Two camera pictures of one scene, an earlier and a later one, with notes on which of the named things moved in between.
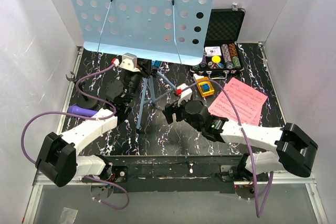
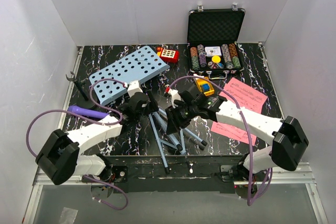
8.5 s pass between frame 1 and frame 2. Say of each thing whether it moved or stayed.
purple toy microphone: stayed
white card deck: stayed
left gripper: moved
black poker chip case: stayed
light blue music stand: moved
